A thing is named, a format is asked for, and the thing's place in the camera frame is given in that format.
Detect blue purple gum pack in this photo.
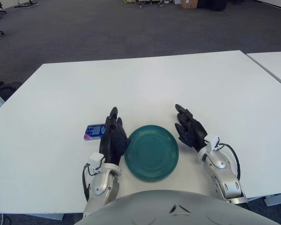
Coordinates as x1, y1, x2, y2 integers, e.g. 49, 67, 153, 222
83, 124, 108, 141

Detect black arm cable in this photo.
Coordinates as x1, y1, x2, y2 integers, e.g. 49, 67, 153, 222
81, 163, 95, 202
216, 142, 241, 179

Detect wheeled metal cart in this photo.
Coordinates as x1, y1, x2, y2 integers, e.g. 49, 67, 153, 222
137, 0, 178, 8

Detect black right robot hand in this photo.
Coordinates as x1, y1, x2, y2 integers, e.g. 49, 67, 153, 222
174, 104, 208, 153

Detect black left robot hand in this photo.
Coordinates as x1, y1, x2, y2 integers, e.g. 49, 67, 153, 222
99, 106, 132, 166

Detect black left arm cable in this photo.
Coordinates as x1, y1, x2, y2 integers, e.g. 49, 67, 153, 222
81, 163, 95, 202

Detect round green plate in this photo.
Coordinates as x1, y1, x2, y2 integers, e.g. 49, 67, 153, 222
124, 125, 179, 182

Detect grey robot torso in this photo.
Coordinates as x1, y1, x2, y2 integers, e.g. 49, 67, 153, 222
74, 189, 281, 225

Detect black cabinet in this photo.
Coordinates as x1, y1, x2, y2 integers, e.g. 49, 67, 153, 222
198, 0, 229, 11

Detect black floor stand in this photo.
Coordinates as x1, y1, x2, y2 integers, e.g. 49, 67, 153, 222
15, 0, 38, 8

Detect white table foot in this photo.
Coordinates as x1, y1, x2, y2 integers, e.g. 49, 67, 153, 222
263, 194, 281, 207

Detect brown cardboard box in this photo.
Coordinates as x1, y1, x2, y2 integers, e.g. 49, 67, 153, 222
181, 0, 199, 9

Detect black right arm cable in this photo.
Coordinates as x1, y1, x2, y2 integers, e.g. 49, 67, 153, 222
216, 142, 241, 179

